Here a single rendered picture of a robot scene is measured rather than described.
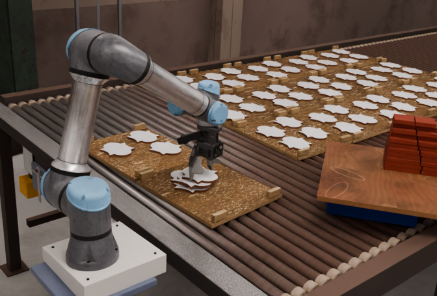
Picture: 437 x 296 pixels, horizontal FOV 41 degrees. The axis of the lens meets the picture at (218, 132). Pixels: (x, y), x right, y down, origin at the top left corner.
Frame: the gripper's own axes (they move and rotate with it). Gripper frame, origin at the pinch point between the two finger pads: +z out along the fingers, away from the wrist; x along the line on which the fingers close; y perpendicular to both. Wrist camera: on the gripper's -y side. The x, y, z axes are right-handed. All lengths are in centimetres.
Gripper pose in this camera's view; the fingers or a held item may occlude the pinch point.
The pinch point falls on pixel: (199, 174)
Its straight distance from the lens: 213.8
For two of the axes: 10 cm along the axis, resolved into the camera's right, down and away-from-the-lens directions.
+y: 8.2, 2.5, -5.1
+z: -0.5, 9.3, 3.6
